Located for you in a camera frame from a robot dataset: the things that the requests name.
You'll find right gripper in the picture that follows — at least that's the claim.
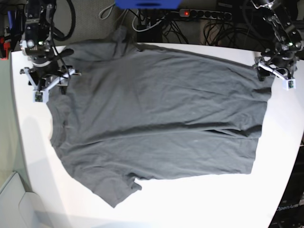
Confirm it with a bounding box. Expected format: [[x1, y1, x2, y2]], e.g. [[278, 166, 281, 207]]
[[27, 61, 69, 94]]

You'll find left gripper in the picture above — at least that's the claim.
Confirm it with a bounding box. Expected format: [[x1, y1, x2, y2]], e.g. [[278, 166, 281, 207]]
[[257, 51, 298, 82]]

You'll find grey t-shirt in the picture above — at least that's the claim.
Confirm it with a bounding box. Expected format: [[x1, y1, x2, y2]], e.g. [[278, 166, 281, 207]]
[[47, 28, 274, 207]]

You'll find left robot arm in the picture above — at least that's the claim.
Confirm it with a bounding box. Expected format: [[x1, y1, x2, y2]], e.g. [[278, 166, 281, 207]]
[[251, 0, 304, 82]]

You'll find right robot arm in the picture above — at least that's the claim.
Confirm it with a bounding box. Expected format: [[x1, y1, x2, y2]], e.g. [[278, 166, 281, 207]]
[[20, 0, 76, 94]]

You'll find red clamp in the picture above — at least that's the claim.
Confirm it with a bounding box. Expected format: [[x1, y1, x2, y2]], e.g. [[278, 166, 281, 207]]
[[0, 36, 10, 60]]

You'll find blue box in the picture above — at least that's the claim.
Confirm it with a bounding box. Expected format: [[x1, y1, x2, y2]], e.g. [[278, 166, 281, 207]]
[[115, 0, 181, 9]]

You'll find grey bin at table corner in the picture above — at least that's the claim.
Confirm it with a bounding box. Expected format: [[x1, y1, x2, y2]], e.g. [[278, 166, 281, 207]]
[[0, 172, 53, 228]]

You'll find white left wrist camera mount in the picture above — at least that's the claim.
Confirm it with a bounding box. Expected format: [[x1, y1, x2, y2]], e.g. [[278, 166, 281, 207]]
[[253, 57, 296, 91]]

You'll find black power strip red switch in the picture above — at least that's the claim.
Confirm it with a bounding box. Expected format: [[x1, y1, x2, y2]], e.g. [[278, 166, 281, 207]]
[[179, 9, 232, 21]]

